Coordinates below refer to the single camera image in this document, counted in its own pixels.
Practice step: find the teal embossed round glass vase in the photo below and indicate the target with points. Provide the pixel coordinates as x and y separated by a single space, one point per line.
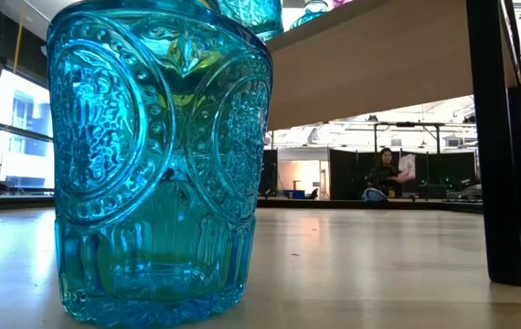
151 183

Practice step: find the teal diamond-pattern glass vase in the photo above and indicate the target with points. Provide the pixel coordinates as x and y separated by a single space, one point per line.
311 9

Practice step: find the wide pink glass vase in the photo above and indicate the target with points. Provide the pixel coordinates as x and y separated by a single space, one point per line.
342 2

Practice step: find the wooden shelf with black legs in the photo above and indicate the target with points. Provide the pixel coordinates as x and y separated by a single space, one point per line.
370 73

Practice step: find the small blue bin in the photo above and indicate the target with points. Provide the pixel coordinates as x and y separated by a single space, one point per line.
294 194

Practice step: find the black partition panels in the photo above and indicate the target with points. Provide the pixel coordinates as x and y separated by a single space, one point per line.
347 173

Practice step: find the blue white rounded object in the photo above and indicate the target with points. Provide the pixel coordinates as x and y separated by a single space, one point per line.
374 195

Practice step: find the person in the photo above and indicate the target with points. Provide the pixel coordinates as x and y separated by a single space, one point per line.
384 176

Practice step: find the white cylindrical container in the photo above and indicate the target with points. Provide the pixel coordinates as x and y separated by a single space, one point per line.
407 168

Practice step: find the black aluminium table frame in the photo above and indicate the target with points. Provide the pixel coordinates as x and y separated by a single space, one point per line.
333 204

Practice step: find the black background rig frame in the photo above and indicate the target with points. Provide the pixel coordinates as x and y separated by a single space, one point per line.
407 124

